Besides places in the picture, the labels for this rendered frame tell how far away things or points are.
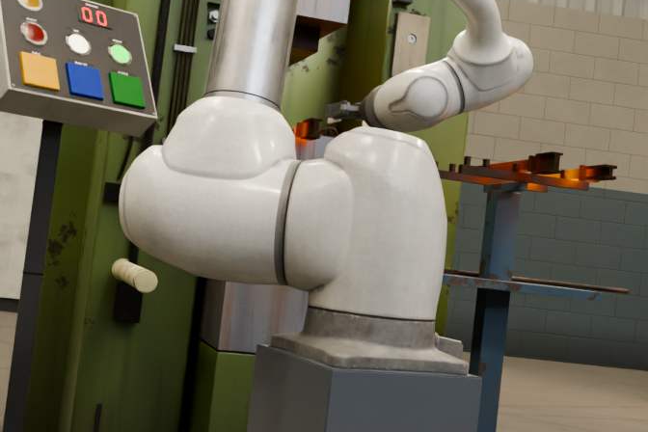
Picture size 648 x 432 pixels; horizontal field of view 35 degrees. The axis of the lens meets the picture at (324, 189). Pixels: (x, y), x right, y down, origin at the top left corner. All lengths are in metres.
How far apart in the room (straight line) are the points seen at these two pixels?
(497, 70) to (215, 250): 0.76
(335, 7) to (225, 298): 0.75
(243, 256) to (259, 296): 1.16
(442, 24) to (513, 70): 0.94
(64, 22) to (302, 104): 0.94
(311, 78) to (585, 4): 6.36
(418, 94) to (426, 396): 0.68
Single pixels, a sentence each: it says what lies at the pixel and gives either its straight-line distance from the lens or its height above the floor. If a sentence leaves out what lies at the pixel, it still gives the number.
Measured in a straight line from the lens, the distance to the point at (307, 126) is 2.39.
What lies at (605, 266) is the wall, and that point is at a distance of 9.01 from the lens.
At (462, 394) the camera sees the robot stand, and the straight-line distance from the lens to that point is 1.19.
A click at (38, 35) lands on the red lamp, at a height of 1.09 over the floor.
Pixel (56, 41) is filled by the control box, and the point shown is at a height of 1.08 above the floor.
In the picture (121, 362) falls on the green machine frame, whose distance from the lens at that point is 2.51.
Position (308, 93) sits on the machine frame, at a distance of 2.95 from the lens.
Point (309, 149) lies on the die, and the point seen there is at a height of 0.95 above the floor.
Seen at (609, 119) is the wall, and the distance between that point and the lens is 9.08.
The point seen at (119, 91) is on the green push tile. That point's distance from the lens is 2.18.
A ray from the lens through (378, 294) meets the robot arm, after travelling 1.15.
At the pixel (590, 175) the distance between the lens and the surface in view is 2.34.
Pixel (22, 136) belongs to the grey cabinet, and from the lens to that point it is 7.78.
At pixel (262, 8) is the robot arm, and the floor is 1.02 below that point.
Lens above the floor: 0.73
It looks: 3 degrees up
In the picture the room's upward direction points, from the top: 7 degrees clockwise
